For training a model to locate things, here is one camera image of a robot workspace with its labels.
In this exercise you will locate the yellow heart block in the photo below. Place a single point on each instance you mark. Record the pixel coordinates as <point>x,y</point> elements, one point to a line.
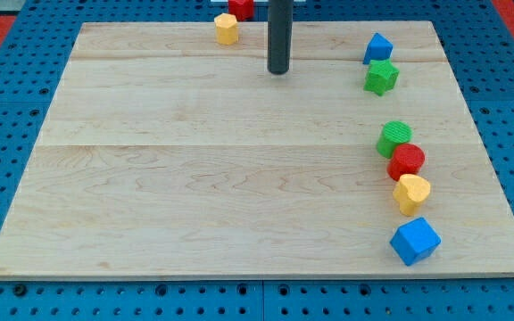
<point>410,192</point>

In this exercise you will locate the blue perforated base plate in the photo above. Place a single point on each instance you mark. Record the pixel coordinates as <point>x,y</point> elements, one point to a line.
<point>478,38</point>

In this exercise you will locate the blue cube block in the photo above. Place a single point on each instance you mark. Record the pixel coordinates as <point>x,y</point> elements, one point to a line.
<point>415,241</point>

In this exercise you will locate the green circle block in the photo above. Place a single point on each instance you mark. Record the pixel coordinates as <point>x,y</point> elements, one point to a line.
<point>392,135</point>

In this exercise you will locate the yellow hexagon block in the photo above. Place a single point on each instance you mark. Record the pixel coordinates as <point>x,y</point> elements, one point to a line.
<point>226,29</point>

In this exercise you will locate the green star block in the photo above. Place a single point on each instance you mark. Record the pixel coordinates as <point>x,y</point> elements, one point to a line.
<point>381,77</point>

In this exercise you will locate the red circle block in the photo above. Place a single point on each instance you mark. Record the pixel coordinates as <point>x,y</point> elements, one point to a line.
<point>406,159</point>

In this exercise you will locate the blue triangle block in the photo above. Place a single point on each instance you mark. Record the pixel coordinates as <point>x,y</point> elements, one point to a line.
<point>378,48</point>

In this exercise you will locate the wooden board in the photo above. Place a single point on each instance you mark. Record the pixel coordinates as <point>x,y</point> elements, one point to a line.
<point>166,156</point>

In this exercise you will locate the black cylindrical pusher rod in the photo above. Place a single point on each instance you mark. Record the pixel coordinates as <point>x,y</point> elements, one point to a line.
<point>280,21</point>

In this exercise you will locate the red block at top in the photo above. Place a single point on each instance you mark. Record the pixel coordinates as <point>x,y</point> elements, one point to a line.
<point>243,10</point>

